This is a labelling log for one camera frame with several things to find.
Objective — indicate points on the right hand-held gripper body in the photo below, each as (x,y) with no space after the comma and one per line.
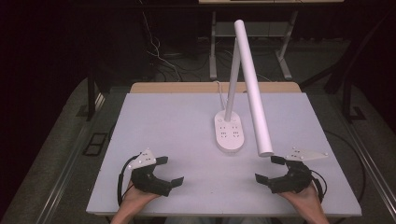
(294,180)

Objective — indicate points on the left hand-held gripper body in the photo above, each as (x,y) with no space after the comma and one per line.
(149,180)

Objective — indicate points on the white desk lamp with sockets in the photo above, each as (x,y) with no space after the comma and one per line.
(249,77)

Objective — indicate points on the person's left hand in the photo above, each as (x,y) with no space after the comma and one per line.
(137,197)

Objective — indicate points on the person's right hand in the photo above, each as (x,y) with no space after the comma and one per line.
(303,200)

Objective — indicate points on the black metal stand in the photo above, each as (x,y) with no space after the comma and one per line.
(351,77)

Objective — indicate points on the grey metal-legged desk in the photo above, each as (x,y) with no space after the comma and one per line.
(249,29)

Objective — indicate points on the black rectangular floor frame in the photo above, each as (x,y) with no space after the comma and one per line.
(95,144)

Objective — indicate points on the metal floor rail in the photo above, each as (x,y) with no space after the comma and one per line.
(67,168)
(372,168)

